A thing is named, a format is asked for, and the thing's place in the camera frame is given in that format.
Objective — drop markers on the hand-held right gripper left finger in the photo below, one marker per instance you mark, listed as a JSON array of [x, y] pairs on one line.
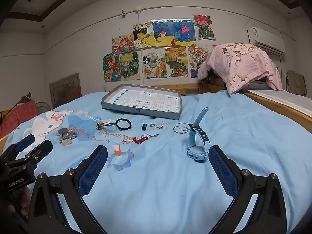
[[93, 170]]

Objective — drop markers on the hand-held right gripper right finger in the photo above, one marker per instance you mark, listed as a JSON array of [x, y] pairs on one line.
[[223, 170]]

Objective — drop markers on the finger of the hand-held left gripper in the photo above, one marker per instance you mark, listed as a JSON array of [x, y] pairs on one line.
[[40, 152], [24, 142]]

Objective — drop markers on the light blue smart watch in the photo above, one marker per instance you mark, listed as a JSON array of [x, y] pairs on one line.
[[196, 154]]

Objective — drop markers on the silver bangles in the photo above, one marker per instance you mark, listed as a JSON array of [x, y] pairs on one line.
[[174, 128]]

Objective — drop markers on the grey tray with grid paper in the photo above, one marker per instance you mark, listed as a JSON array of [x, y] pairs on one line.
[[146, 100]]

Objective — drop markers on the person's left hand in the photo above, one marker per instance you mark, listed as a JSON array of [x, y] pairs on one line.
[[24, 201]]

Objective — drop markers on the red plaid cloth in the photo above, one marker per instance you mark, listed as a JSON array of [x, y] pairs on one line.
[[19, 117]]

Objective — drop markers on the brown wooden door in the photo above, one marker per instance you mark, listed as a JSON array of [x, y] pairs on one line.
[[64, 90]]

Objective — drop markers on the blue printed blanket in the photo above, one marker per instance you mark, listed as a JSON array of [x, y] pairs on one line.
[[158, 187]]

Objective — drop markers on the small black clip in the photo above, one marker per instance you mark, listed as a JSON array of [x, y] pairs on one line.
[[144, 126]]

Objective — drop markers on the silver hair clip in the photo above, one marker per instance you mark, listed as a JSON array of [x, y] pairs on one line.
[[156, 125]]

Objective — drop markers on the wooden headboard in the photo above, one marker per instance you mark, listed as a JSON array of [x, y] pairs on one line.
[[185, 87]]

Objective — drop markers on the white mattress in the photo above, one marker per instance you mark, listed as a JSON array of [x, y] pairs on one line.
[[287, 100]]

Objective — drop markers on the pink floral cloth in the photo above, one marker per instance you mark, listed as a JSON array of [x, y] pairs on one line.
[[241, 63]]

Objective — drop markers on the khaki hanging jacket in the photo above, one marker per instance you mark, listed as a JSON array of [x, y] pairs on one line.
[[296, 82]]

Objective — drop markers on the white air conditioner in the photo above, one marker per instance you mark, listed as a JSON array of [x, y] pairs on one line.
[[267, 37]]

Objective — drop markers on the wooden bed side rail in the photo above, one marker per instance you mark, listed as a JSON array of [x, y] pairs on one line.
[[280, 112]]

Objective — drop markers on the group of colourful wall drawings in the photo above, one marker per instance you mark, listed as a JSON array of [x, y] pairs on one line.
[[158, 51]]

